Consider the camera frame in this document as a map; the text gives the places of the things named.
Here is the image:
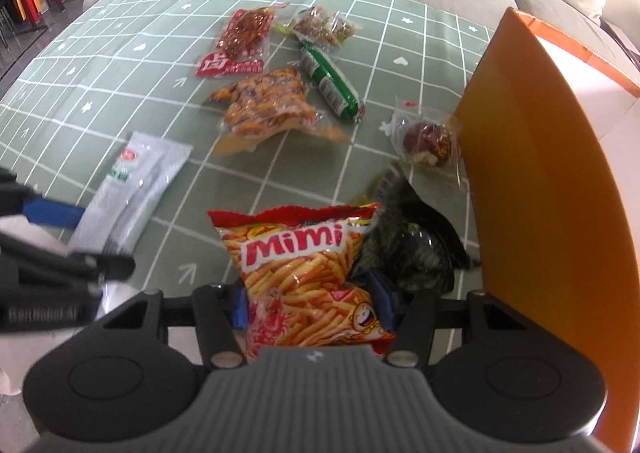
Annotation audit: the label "silver sachet packet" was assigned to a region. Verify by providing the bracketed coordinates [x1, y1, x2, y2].
[67, 130, 194, 255]

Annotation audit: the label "red date packet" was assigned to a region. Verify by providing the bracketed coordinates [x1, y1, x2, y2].
[382, 96, 468, 181]

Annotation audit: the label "red braised meat packet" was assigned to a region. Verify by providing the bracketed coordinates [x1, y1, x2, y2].
[195, 3, 291, 79]

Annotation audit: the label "red orange chip bag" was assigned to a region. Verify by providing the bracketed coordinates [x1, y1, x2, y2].
[207, 203, 398, 364]

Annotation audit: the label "orange brown snack packet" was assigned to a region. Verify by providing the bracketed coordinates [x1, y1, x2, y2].
[205, 67, 352, 156]

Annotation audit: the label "clear nut snack packet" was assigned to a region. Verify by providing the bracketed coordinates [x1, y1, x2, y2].
[274, 6, 361, 51]

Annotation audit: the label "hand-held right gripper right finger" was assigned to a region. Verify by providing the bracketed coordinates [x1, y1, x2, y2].
[367, 273, 501, 370]

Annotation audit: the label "orange cardboard box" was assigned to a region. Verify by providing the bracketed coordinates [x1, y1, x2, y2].
[452, 7, 640, 453]

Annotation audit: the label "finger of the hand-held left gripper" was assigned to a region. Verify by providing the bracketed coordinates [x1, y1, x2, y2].
[0, 232, 137, 286]
[0, 167, 87, 230]

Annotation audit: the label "dark seaweed packet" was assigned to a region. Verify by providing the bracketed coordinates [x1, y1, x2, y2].
[347, 166, 482, 295]

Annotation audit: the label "green sausage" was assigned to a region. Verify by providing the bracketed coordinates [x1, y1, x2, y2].
[299, 44, 367, 124]

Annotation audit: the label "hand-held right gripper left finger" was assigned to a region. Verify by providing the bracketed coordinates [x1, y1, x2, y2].
[132, 284, 249, 370]

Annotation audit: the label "green grid tablecloth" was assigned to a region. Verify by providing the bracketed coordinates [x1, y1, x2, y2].
[0, 0, 501, 301]

